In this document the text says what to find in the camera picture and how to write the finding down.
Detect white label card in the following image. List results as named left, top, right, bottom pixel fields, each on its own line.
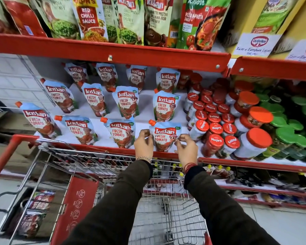
left=232, top=33, right=282, bottom=58
left=285, top=39, right=306, bottom=63

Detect red cart seat flap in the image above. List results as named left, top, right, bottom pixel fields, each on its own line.
left=50, top=175, right=99, bottom=245

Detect person's right forearm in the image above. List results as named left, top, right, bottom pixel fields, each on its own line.
left=184, top=166, right=281, bottom=245

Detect person's left hand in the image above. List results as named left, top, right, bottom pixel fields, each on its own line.
left=134, top=129, right=155, bottom=160

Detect person's left forearm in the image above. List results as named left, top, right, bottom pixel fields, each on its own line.
left=63, top=159, right=154, bottom=245

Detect red chilli sauce pouch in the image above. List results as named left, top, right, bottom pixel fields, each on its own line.
left=71, top=0, right=109, bottom=43

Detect white wire grid panel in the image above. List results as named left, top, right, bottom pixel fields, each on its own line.
left=0, top=54, right=55, bottom=113

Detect metal wire shopping cart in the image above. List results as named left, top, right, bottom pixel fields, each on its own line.
left=0, top=134, right=213, bottom=245

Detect blue tomato ketchup pouch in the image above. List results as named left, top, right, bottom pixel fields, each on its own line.
left=148, top=119, right=182, bottom=153

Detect person's right hand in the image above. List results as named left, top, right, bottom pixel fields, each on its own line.
left=174, top=134, right=199, bottom=168

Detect green packet in display box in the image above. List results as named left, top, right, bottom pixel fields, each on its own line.
left=251, top=0, right=295, bottom=35

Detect orange lid white jar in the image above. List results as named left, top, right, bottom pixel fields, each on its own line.
left=231, top=127, right=273, bottom=161
left=226, top=80, right=254, bottom=105
left=231, top=91, right=260, bottom=118
left=234, top=107, right=274, bottom=133

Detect brown chutney pouch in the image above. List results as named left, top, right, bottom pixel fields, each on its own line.
left=144, top=0, right=174, bottom=47

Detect group of red-capped sauce bottles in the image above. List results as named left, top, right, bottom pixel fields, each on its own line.
left=182, top=72, right=241, bottom=158

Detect plain red sauce pouch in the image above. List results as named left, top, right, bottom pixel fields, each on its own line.
left=0, top=0, right=48, bottom=37

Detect group of green lid jars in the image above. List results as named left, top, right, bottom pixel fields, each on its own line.
left=255, top=81, right=306, bottom=162

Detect dark printed pouches under cart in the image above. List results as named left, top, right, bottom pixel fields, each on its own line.
left=15, top=190, right=56, bottom=238

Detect green chutney pouch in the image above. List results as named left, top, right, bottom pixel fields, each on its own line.
left=113, top=0, right=145, bottom=46
left=101, top=0, right=121, bottom=44
left=32, top=0, right=81, bottom=40

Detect green pasta sauce pouch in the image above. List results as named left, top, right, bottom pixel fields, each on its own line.
left=176, top=0, right=233, bottom=51

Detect rows of blue ketchup pouches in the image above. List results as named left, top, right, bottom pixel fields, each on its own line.
left=15, top=62, right=181, bottom=149

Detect orange green pouch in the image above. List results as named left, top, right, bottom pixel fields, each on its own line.
left=166, top=18, right=184, bottom=48

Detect yellow display box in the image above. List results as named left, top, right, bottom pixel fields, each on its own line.
left=218, top=0, right=302, bottom=58
left=273, top=0, right=306, bottom=60

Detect red thread bracelet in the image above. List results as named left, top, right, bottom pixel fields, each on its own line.
left=184, top=162, right=197, bottom=174

